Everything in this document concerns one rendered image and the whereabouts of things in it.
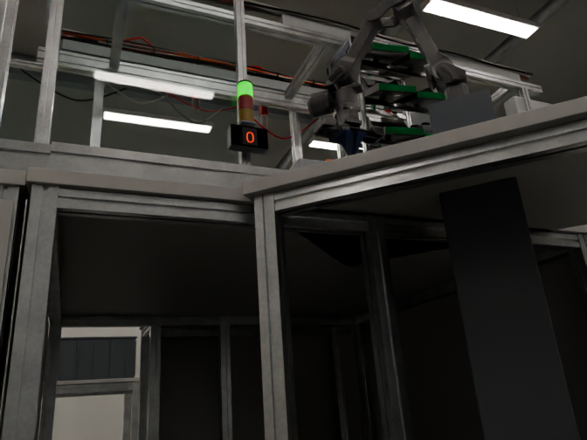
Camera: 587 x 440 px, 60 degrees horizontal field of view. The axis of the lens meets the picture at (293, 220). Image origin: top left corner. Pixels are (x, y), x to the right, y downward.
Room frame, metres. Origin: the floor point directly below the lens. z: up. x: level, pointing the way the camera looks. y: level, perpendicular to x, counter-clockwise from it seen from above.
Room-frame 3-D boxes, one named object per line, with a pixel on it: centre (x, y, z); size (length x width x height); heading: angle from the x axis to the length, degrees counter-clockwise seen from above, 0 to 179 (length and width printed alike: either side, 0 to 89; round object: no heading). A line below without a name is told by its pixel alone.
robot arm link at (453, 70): (1.08, -0.42, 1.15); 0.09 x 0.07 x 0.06; 160
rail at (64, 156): (1.12, 0.09, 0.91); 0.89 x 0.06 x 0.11; 114
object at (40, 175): (1.78, 0.09, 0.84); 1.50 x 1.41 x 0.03; 114
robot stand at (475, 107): (1.08, -0.43, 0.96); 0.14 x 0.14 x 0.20; 68
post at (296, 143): (2.55, -0.05, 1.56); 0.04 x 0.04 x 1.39; 24
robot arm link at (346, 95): (1.17, -0.17, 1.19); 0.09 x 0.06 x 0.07; 70
